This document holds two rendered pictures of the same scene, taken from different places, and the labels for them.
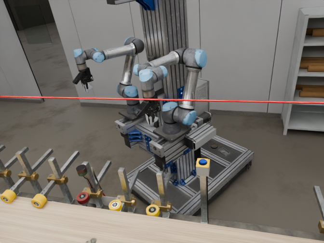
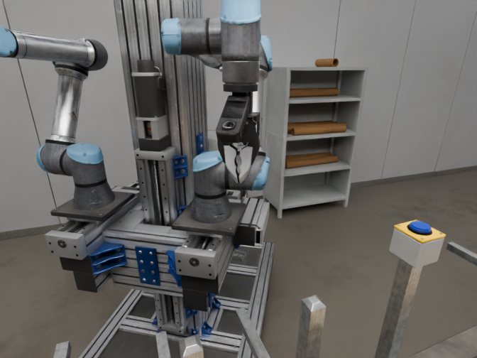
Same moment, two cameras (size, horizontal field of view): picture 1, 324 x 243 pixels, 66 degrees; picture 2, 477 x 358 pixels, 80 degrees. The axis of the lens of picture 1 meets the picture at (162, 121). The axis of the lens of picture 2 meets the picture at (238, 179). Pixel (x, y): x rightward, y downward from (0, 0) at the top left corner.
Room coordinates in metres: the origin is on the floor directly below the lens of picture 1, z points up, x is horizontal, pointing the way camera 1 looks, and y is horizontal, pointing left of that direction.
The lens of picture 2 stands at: (0.87, 0.45, 1.55)
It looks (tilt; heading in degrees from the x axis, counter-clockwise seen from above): 21 degrees down; 321
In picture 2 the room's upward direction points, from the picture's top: straight up
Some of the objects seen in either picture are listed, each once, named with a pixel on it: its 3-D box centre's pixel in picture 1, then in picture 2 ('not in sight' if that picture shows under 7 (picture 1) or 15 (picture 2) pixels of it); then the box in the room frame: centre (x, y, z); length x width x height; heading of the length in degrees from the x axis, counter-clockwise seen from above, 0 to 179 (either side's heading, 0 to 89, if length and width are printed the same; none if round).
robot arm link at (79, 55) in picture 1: (79, 56); not in sight; (2.00, 0.58, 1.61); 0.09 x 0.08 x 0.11; 122
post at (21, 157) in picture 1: (32, 177); not in sight; (1.42, 1.00, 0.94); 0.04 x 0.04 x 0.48; 72
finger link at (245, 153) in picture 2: (154, 120); (247, 161); (1.33, 0.05, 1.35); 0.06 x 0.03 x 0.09; 129
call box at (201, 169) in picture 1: (203, 167); (415, 244); (1.04, -0.20, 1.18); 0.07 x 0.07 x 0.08; 72
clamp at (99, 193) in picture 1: (92, 193); not in sight; (1.28, 0.55, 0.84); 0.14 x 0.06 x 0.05; 72
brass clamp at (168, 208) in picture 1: (161, 206); not in sight; (1.13, 0.07, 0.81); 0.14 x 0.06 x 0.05; 72
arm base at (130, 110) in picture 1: (133, 106); (92, 190); (2.06, 0.24, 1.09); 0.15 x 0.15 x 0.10
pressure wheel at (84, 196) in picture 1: (84, 201); not in sight; (1.20, 0.59, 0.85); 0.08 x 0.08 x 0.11
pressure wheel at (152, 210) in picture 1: (153, 215); not in sight; (1.02, 0.12, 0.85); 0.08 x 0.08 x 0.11
